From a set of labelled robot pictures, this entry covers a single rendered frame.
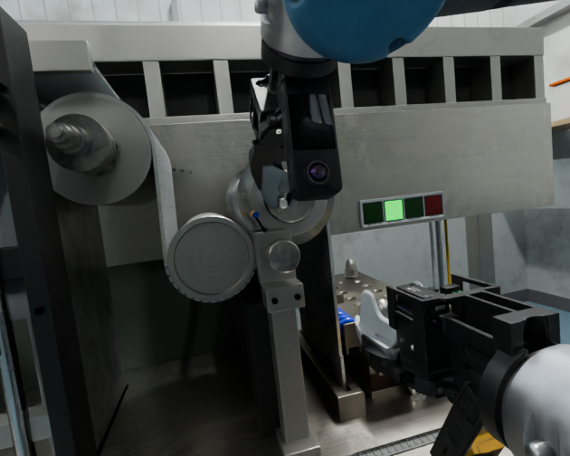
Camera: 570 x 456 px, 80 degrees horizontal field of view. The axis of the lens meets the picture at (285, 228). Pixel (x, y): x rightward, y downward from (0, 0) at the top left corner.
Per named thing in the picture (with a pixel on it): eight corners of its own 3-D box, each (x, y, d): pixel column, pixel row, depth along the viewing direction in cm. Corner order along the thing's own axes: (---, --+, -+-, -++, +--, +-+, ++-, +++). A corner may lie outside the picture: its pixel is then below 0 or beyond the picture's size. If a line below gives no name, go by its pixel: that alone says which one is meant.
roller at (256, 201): (237, 216, 47) (269, 141, 48) (225, 213, 73) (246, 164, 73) (309, 247, 50) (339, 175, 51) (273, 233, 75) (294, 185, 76)
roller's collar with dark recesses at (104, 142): (50, 173, 38) (40, 114, 37) (70, 177, 44) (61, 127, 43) (112, 168, 39) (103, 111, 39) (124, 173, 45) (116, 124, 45)
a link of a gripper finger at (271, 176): (269, 182, 50) (278, 129, 42) (278, 213, 46) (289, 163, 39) (247, 184, 49) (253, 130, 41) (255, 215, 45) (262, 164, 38)
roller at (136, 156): (42, 211, 43) (22, 97, 42) (99, 209, 67) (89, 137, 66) (157, 199, 46) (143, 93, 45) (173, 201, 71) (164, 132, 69)
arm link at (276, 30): (369, 9, 26) (264, 7, 24) (353, 67, 30) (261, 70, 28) (337, -28, 30) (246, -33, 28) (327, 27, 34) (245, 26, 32)
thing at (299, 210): (325, 204, 50) (282, 232, 48) (320, 204, 52) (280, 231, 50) (299, 159, 48) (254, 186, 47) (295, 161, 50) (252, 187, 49)
